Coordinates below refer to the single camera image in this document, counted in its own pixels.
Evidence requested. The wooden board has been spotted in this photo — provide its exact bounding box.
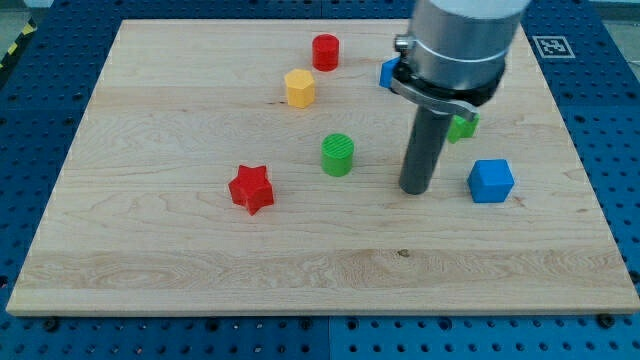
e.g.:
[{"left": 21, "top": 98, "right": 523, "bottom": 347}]
[{"left": 7, "top": 20, "right": 639, "bottom": 316}]

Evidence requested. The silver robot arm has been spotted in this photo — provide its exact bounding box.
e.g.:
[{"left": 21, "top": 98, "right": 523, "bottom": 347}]
[{"left": 391, "top": 0, "right": 529, "bottom": 121}]

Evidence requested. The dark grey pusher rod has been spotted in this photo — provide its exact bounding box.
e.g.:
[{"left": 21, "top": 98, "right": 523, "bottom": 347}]
[{"left": 399, "top": 107, "right": 451, "bottom": 195}]

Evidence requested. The green cylinder block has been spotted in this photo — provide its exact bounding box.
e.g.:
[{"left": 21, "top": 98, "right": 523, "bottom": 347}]
[{"left": 321, "top": 133, "right": 355, "bottom": 177}]

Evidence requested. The red cylinder block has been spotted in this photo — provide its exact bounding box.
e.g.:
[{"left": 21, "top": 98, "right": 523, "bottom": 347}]
[{"left": 312, "top": 34, "right": 340, "bottom": 72}]

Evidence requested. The blue cube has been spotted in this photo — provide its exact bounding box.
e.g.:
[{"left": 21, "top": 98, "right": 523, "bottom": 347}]
[{"left": 467, "top": 159, "right": 515, "bottom": 203}]

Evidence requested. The white fiducial marker tag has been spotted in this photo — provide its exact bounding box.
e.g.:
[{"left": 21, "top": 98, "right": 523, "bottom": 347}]
[{"left": 533, "top": 35, "right": 575, "bottom": 59}]

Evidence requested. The blue block behind arm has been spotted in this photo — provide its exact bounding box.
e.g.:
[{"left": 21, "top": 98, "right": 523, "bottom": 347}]
[{"left": 379, "top": 57, "right": 400, "bottom": 89}]

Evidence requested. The green star block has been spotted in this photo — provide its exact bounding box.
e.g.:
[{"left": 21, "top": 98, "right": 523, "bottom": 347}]
[{"left": 447, "top": 115, "right": 480, "bottom": 144}]

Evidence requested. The red star block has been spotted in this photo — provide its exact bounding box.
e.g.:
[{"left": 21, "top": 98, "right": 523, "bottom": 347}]
[{"left": 228, "top": 165, "right": 275, "bottom": 216}]

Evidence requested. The yellow hexagon block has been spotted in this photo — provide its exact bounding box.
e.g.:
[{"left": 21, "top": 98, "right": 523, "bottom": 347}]
[{"left": 284, "top": 69, "right": 315, "bottom": 108}]

